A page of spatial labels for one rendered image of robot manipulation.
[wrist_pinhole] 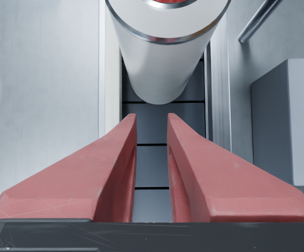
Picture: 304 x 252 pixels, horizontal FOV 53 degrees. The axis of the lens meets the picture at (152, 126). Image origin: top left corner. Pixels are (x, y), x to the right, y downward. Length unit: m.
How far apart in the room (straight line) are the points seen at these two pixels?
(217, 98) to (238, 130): 0.14
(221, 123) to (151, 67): 0.06
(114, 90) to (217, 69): 0.09
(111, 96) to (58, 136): 0.11
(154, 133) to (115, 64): 0.07
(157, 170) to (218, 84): 0.11
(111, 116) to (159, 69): 0.09
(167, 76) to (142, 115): 0.11
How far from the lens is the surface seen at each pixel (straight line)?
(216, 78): 0.20
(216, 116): 0.19
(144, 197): 0.27
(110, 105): 0.24
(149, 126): 0.27
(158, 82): 0.19
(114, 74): 0.25
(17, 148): 0.35
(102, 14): 0.30
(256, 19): 0.31
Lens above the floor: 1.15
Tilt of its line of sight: 85 degrees down
